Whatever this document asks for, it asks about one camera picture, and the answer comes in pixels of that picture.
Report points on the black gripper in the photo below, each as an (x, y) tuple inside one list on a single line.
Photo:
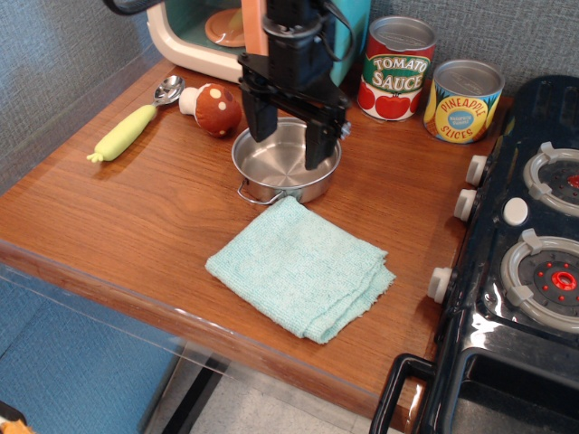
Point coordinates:
[(295, 76)]

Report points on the small steel pot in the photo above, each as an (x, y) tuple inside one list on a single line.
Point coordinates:
[(275, 167)]

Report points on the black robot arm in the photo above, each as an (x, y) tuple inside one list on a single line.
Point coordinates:
[(289, 11)]

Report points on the light blue cloth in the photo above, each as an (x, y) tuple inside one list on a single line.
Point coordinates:
[(302, 272)]

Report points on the brown toy mushroom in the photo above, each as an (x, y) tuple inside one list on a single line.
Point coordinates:
[(215, 109)]

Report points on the teal toy microwave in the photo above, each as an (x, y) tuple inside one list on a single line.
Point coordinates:
[(209, 36)]

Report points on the tomato sauce can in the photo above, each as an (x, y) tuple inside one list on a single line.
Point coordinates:
[(398, 55)]

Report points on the pineapple slices can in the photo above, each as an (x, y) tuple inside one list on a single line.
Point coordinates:
[(463, 99)]

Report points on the black toy stove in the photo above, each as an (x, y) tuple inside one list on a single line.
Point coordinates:
[(507, 341)]

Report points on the orange plush object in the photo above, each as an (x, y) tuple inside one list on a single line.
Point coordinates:
[(13, 421)]

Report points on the spoon with green handle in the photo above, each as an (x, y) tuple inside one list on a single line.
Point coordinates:
[(121, 137)]

